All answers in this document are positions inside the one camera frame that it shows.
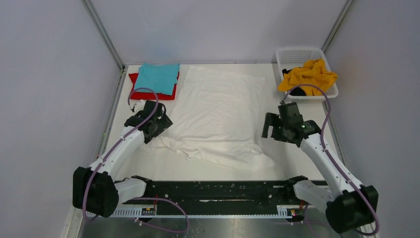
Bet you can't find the white t-shirt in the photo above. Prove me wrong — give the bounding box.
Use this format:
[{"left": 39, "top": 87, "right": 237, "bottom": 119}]
[{"left": 152, "top": 65, "right": 274, "bottom": 171}]

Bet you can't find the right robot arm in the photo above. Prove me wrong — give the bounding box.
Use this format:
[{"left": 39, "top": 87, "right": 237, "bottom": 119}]
[{"left": 262, "top": 102, "right": 378, "bottom": 234}]

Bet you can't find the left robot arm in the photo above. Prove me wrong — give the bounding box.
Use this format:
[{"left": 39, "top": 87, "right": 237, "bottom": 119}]
[{"left": 72, "top": 100, "right": 172, "bottom": 218}]

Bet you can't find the folded red t-shirt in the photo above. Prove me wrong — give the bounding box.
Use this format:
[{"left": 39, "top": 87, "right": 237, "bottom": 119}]
[{"left": 129, "top": 73, "right": 177, "bottom": 101}]

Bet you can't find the black garment in basket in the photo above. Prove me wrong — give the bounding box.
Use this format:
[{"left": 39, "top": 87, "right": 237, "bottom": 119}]
[{"left": 282, "top": 68, "right": 306, "bottom": 96}]

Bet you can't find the folded teal t-shirt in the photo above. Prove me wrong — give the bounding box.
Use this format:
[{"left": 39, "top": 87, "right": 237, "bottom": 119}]
[{"left": 134, "top": 63, "right": 180, "bottom": 96}]

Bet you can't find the yellow t-shirt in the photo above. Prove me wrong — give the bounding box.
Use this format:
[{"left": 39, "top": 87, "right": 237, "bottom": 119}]
[{"left": 278, "top": 59, "right": 338, "bottom": 96}]

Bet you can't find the white plastic basket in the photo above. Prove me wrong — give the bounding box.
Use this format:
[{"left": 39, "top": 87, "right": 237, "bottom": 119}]
[{"left": 275, "top": 47, "right": 339, "bottom": 102}]

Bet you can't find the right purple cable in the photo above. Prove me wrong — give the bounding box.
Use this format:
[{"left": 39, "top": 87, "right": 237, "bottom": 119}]
[{"left": 279, "top": 84, "right": 380, "bottom": 237}]

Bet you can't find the purple cable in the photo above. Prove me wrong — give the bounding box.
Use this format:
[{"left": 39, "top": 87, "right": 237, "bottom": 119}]
[
  {"left": 279, "top": 84, "right": 380, "bottom": 237},
  {"left": 82, "top": 87, "right": 159, "bottom": 221}
]

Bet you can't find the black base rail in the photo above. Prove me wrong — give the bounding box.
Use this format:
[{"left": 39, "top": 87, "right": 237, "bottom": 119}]
[{"left": 126, "top": 180, "right": 301, "bottom": 215}]

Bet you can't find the white slotted cable duct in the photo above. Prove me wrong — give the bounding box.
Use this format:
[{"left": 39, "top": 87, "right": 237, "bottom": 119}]
[{"left": 83, "top": 206, "right": 303, "bottom": 220}]

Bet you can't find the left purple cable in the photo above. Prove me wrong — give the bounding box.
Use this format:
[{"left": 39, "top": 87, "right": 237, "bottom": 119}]
[{"left": 82, "top": 87, "right": 159, "bottom": 221}]

